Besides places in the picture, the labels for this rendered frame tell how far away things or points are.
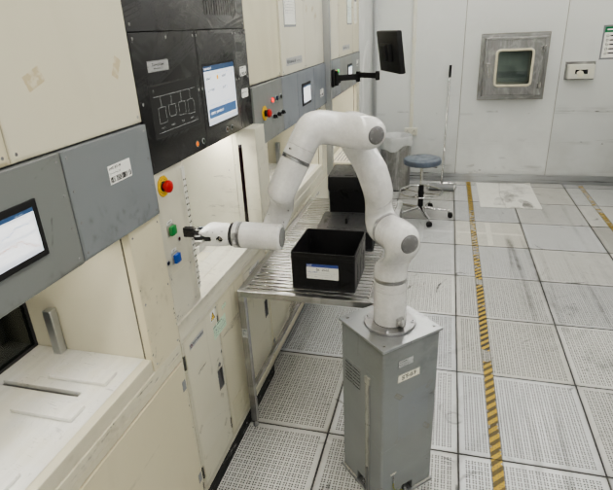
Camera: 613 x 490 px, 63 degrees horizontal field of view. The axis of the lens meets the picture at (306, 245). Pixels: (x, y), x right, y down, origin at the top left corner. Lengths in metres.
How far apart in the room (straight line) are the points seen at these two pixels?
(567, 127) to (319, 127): 5.09
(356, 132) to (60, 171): 0.79
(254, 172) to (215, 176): 0.20
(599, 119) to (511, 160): 0.97
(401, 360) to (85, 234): 1.13
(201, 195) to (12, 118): 1.37
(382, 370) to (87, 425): 0.96
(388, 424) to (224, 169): 1.29
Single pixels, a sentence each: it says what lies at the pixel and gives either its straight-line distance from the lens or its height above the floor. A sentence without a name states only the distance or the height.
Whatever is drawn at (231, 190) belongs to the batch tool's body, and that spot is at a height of 1.12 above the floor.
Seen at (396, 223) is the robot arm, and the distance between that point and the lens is 1.70.
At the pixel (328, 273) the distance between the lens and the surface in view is 2.11.
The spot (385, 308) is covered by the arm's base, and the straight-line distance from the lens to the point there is 1.85.
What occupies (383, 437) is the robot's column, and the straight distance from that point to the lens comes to 2.05.
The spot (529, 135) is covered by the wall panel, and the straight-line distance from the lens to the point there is 6.36.
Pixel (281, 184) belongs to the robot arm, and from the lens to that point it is 1.51.
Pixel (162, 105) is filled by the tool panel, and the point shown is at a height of 1.59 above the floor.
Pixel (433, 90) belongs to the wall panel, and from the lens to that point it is 6.21.
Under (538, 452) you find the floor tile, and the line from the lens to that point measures 2.65.
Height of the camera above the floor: 1.79
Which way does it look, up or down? 23 degrees down
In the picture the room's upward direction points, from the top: 3 degrees counter-clockwise
